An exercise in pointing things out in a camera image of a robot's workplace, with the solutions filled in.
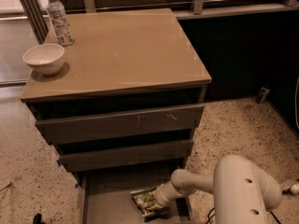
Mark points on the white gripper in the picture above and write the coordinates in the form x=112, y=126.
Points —
x=161, y=195

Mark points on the green jalapeno chip bag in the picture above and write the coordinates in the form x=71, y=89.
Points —
x=139, y=197

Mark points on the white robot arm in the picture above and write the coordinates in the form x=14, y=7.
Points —
x=243, y=192

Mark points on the open bottom grey drawer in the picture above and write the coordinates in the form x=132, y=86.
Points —
x=107, y=198

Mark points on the middle grey drawer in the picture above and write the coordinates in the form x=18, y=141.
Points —
x=115, y=157

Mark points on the brown drawer cabinet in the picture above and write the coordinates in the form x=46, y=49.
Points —
x=121, y=61

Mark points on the top grey drawer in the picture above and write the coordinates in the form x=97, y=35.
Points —
x=120, y=124

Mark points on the black object at floor edge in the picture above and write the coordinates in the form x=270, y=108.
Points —
x=37, y=219

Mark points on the white power strip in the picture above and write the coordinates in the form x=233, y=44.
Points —
x=291, y=186

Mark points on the small black device on floor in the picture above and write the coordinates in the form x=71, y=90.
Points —
x=262, y=95

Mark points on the white ceramic bowl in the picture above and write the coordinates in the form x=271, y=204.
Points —
x=45, y=59

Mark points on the clear plastic water bottle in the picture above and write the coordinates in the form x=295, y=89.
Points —
x=60, y=25

